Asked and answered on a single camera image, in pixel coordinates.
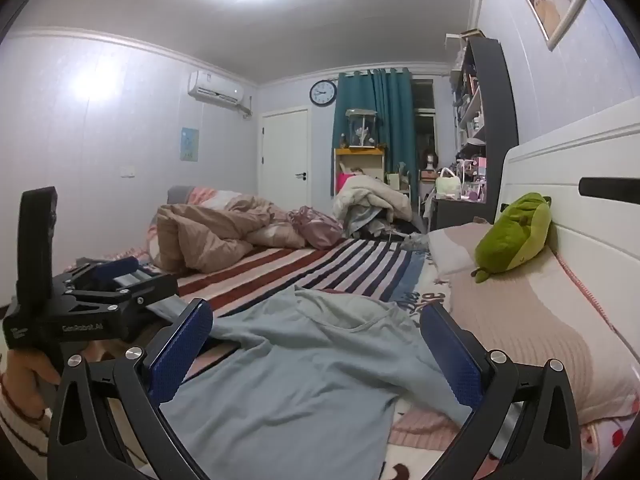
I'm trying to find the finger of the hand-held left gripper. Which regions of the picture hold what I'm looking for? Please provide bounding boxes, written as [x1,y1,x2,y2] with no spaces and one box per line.
[60,281,180,313]
[62,256,143,286]

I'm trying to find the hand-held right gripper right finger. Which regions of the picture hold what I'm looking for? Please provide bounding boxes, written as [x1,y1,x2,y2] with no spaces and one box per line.
[419,301,583,480]

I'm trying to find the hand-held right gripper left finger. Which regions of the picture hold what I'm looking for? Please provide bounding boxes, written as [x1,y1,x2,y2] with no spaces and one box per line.
[47,298,216,480]

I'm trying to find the light blue shirt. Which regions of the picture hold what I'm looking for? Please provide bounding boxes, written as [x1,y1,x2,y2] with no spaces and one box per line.
[145,286,476,480]

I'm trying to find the person's left hand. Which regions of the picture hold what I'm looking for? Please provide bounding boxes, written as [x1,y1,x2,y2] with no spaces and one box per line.
[0,345,63,421]

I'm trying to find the beige quilt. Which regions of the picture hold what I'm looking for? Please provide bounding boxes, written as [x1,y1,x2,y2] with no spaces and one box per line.
[150,187,313,273]

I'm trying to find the pale pillow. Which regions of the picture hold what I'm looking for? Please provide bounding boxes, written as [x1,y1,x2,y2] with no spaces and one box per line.
[427,222,501,277]

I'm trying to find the green plush toy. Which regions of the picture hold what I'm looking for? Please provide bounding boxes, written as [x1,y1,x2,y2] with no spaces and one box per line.
[471,192,553,285]

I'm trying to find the dark desk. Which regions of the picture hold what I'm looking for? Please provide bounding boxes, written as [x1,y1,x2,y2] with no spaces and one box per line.
[430,195,501,233]

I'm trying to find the striped blanket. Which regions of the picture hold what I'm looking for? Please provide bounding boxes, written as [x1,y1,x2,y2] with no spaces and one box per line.
[0,237,640,480]

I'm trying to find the pale handbag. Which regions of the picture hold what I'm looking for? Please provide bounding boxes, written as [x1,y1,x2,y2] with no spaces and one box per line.
[435,167,463,201]

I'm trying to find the white comforter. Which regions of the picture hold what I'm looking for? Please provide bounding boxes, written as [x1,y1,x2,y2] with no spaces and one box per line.
[332,172,413,238]

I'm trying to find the mauve cloth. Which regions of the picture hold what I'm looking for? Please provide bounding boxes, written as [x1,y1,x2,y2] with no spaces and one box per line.
[289,205,346,250]

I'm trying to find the white door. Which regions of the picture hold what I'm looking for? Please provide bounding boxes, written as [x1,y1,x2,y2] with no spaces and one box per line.
[259,107,311,208]

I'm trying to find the white air conditioner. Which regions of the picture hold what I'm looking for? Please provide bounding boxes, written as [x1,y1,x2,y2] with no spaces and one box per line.
[187,71,246,108]

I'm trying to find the yellow shelf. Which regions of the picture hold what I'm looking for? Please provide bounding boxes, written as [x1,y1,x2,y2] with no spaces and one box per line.
[334,147,387,196]

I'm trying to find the white bed headboard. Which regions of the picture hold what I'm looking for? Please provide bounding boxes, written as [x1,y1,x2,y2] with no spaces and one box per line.
[492,97,640,391]

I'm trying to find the glass display tank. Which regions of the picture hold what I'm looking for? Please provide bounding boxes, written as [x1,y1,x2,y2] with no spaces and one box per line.
[345,108,380,149]

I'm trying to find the window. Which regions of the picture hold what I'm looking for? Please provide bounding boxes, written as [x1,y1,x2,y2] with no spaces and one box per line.
[412,79,438,171]

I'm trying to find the dark bookshelf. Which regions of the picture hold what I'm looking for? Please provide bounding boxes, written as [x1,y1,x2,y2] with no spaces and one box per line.
[445,30,520,233]

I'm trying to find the teal curtain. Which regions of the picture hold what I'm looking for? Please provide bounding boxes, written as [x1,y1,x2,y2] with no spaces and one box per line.
[331,68,418,211]

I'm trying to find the small blue wall poster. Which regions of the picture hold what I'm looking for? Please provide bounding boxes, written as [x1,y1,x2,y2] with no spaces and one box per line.
[180,127,200,163]

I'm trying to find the round wall clock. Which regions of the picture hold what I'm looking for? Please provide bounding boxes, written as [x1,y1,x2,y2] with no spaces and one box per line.
[309,80,337,107]

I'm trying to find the framed wall picture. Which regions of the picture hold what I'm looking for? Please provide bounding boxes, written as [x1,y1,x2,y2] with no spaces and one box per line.
[524,0,591,52]

